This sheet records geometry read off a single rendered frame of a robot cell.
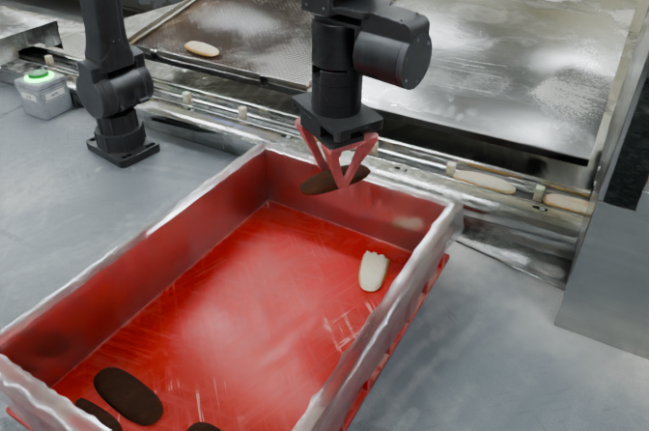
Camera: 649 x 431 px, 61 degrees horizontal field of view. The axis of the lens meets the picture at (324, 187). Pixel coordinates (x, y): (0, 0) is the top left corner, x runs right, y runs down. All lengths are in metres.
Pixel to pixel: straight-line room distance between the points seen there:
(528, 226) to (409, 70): 0.37
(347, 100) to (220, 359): 0.33
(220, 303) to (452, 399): 0.30
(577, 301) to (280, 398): 0.36
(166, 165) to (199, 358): 0.44
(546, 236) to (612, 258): 0.18
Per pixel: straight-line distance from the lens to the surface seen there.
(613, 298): 0.71
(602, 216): 0.64
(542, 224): 0.83
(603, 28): 1.35
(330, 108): 0.60
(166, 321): 0.72
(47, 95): 1.25
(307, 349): 0.67
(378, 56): 0.54
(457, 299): 0.75
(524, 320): 0.74
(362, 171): 0.69
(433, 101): 1.05
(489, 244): 0.84
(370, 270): 0.75
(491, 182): 0.90
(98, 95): 0.97
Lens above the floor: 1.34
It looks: 35 degrees down
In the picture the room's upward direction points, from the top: straight up
